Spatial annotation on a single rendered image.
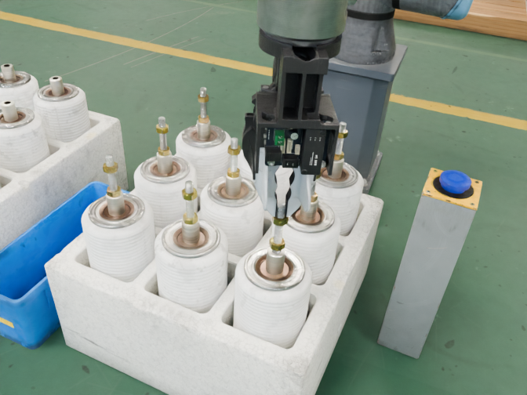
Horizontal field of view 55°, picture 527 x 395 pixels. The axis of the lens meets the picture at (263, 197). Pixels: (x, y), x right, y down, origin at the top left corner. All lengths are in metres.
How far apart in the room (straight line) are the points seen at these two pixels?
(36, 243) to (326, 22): 0.68
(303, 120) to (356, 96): 0.69
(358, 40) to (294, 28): 0.68
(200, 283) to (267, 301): 0.10
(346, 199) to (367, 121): 0.38
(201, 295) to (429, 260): 0.32
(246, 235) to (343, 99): 0.48
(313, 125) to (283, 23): 0.09
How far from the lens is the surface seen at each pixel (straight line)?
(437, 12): 1.07
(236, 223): 0.72
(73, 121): 1.05
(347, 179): 0.79
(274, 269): 0.62
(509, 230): 1.24
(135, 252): 0.72
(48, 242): 0.98
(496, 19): 2.50
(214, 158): 0.85
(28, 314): 0.85
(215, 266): 0.65
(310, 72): 0.42
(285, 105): 0.45
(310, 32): 0.42
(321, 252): 0.70
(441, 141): 1.51
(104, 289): 0.72
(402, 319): 0.84
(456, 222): 0.71
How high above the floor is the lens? 0.69
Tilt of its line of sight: 37 degrees down
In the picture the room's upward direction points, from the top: 4 degrees clockwise
